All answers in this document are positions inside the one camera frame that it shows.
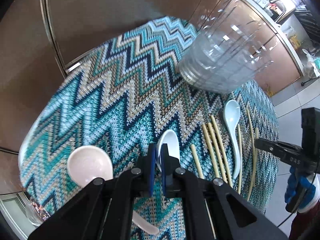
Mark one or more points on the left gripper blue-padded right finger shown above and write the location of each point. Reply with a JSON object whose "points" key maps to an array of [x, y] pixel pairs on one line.
{"points": [[212, 209]]}

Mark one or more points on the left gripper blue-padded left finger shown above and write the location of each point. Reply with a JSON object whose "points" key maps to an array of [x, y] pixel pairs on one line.
{"points": [[68, 223]]}

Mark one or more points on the white ceramic soup spoon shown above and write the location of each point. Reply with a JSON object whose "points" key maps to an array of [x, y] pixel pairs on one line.
{"points": [[170, 138]]}

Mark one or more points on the right blue-white gloved hand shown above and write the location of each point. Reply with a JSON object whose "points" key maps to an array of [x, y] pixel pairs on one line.
{"points": [[302, 192]]}

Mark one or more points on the light blue ceramic soup spoon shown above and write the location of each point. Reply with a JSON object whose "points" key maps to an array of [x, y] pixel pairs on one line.
{"points": [[231, 115]]}

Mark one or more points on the zigzag knitted table cloth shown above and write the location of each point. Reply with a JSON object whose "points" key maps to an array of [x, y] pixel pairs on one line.
{"points": [[121, 99]]}

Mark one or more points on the clear plastic utensil holder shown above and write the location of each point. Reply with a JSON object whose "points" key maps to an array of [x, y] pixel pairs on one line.
{"points": [[228, 53]]}

